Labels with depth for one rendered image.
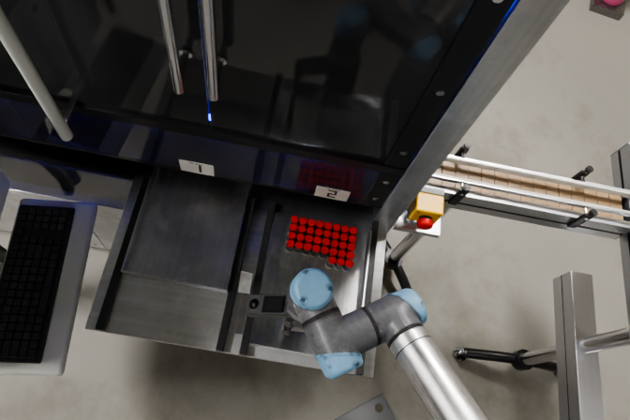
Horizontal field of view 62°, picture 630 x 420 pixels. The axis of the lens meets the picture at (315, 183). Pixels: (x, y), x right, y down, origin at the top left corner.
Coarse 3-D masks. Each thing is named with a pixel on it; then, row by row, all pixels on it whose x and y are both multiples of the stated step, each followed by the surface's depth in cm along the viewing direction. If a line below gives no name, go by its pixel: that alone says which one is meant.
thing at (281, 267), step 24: (312, 240) 141; (360, 240) 143; (288, 264) 137; (312, 264) 138; (360, 264) 140; (264, 288) 134; (288, 288) 135; (336, 288) 136; (360, 288) 137; (264, 336) 129; (288, 336) 130
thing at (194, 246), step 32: (160, 192) 141; (192, 192) 142; (224, 192) 143; (160, 224) 137; (192, 224) 138; (224, 224) 139; (128, 256) 131; (160, 256) 134; (192, 256) 135; (224, 256) 136; (224, 288) 129
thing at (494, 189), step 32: (448, 160) 148; (480, 160) 152; (448, 192) 146; (480, 192) 148; (512, 192) 146; (544, 192) 151; (576, 192) 152; (608, 192) 151; (544, 224) 156; (576, 224) 150; (608, 224) 149
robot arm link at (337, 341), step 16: (320, 320) 94; (336, 320) 94; (352, 320) 95; (368, 320) 95; (320, 336) 93; (336, 336) 93; (352, 336) 93; (368, 336) 94; (320, 352) 93; (336, 352) 91; (352, 352) 92; (336, 368) 91; (352, 368) 91
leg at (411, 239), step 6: (444, 210) 166; (408, 234) 196; (414, 234) 190; (420, 234) 187; (402, 240) 202; (408, 240) 196; (414, 240) 193; (402, 246) 203; (408, 246) 200; (396, 252) 211; (402, 252) 207; (390, 258) 219; (396, 258) 214
